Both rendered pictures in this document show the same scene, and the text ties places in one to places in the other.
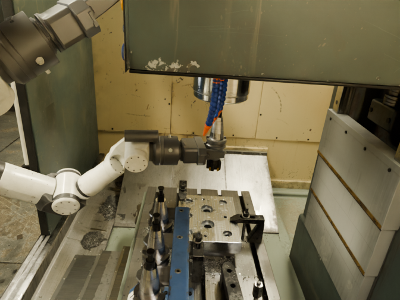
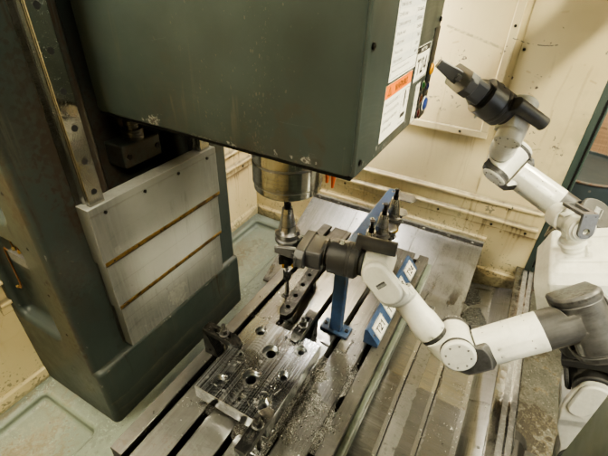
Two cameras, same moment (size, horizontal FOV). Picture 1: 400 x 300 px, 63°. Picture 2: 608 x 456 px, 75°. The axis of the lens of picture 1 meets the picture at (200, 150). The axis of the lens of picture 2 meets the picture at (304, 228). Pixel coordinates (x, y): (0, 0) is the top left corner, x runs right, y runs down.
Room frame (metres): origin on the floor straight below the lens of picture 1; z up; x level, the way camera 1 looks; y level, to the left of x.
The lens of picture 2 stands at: (1.59, 0.41, 1.94)
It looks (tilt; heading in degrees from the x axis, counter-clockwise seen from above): 34 degrees down; 211
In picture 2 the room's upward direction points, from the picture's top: 2 degrees clockwise
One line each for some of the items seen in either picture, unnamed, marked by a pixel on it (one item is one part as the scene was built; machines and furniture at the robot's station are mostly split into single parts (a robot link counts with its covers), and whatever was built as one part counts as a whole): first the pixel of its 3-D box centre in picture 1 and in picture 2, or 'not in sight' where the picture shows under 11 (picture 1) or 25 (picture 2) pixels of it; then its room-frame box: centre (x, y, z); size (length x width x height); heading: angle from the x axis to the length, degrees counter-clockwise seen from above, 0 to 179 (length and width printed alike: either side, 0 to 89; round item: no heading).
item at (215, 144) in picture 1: (216, 141); (287, 234); (0.91, -0.05, 1.36); 0.06 x 0.06 x 0.03
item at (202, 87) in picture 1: (222, 75); (288, 161); (0.91, -0.05, 1.56); 0.16 x 0.16 x 0.12
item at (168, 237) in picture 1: (158, 240); not in sight; (0.62, 0.08, 1.21); 0.07 x 0.05 x 0.01; 93
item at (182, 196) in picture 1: (182, 194); (256, 435); (1.20, 0.06, 0.97); 0.13 x 0.03 x 0.15; 3
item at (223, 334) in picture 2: (246, 224); (223, 340); (1.03, -0.20, 0.97); 0.13 x 0.03 x 0.15; 93
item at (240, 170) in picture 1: (198, 193); not in sight; (1.57, -0.01, 0.75); 0.89 x 0.67 x 0.26; 93
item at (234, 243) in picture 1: (206, 221); (261, 369); (1.04, -0.05, 0.96); 0.29 x 0.23 x 0.05; 3
